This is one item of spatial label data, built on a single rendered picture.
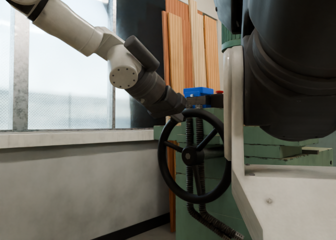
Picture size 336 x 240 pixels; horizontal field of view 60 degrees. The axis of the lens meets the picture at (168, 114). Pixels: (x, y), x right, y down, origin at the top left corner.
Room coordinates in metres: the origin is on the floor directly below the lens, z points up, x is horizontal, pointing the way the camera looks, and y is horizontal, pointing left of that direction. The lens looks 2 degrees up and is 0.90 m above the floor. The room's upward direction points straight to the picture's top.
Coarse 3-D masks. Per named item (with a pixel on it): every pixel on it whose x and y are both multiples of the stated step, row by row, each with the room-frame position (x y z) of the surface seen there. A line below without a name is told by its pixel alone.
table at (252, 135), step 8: (160, 128) 1.23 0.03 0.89; (176, 128) 1.17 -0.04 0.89; (248, 128) 0.96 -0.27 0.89; (256, 128) 0.94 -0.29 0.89; (168, 136) 1.20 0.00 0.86; (176, 136) 1.04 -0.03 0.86; (184, 136) 1.02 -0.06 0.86; (192, 136) 1.00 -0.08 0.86; (216, 136) 0.93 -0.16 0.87; (248, 136) 0.96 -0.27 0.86; (256, 136) 0.94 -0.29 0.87; (264, 136) 0.93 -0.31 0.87; (272, 136) 0.91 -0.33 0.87; (216, 144) 0.94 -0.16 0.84; (264, 144) 0.93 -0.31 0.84; (272, 144) 0.91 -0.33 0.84; (280, 144) 0.89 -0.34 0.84; (288, 144) 0.88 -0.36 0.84; (296, 144) 0.86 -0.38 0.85; (304, 144) 0.90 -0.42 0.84
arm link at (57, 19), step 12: (48, 0) 0.55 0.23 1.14; (60, 0) 0.57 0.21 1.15; (24, 12) 0.52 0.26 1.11; (36, 12) 0.54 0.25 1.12; (48, 12) 0.55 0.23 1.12; (60, 12) 0.56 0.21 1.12; (72, 12) 0.58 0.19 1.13; (36, 24) 0.56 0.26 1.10; (48, 24) 0.56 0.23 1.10; (60, 24) 0.57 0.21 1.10; (72, 24) 0.58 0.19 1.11; (84, 24) 0.60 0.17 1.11; (60, 36) 0.59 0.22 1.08; (72, 36) 0.59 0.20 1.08; (84, 36) 0.60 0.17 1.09
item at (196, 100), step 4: (200, 96) 0.99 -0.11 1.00; (204, 96) 0.98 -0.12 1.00; (212, 96) 0.99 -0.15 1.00; (216, 96) 0.98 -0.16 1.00; (220, 96) 0.97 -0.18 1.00; (188, 100) 1.02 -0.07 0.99; (192, 100) 1.01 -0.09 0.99; (196, 100) 1.00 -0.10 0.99; (200, 100) 0.99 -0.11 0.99; (204, 100) 0.98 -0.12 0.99; (208, 100) 0.99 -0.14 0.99; (212, 100) 0.99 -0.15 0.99; (216, 100) 0.98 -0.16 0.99; (220, 100) 0.97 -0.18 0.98; (188, 104) 1.02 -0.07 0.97; (192, 104) 1.01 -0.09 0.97; (204, 104) 0.98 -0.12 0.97; (208, 104) 0.99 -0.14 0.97; (212, 104) 0.99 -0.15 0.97; (216, 104) 0.98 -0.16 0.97; (220, 104) 0.97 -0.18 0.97
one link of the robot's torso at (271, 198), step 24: (240, 48) 0.33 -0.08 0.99; (240, 72) 0.32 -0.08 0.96; (240, 96) 0.32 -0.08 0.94; (240, 120) 0.33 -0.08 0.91; (240, 144) 0.33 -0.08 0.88; (240, 168) 0.32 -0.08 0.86; (264, 168) 0.37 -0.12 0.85; (288, 168) 0.37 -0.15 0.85; (312, 168) 0.37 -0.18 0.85; (240, 192) 0.33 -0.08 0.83; (264, 192) 0.31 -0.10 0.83; (288, 192) 0.30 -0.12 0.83; (312, 192) 0.30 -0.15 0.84; (264, 216) 0.30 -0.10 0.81; (288, 216) 0.29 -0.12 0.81; (312, 216) 0.29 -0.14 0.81
